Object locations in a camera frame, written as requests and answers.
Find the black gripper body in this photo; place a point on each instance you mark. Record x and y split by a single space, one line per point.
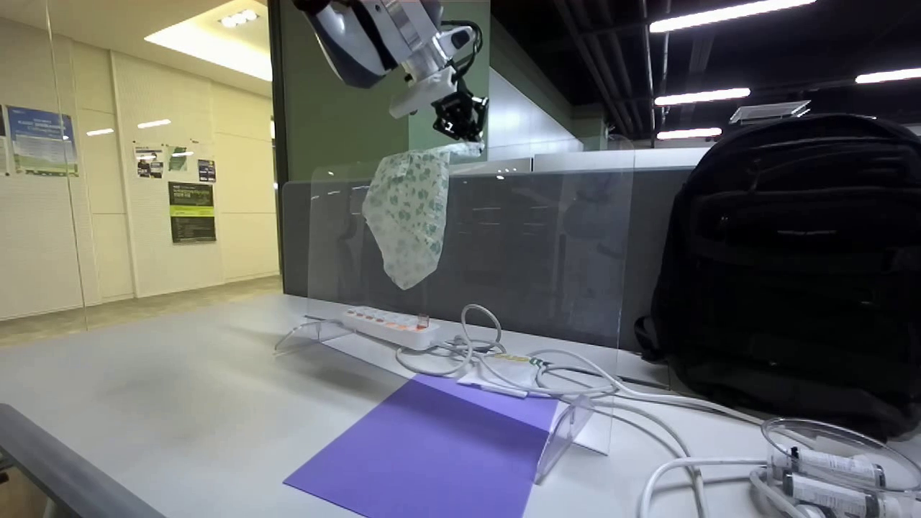
466 106

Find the ceiling light strip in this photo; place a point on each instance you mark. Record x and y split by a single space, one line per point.
704 96
690 134
730 16
887 77

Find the black backpack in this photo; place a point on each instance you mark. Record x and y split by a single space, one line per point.
797 270

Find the white floral cloth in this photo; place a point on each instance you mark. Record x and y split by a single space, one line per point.
407 219

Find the white power adapter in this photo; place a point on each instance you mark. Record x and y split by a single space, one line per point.
854 500
837 468

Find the dark wall sign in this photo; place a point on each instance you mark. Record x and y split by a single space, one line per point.
194 232
191 196

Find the grey partition panel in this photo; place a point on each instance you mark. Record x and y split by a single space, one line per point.
663 241

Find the blue wall poster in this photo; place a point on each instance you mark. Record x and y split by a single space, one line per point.
42 142

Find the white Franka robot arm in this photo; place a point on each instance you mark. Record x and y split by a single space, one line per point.
385 38

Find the white power strip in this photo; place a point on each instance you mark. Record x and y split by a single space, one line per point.
391 326

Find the purple paper sheet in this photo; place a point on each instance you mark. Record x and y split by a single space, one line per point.
434 451

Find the small wall photo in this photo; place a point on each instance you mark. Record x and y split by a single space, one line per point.
179 159
152 162
205 170

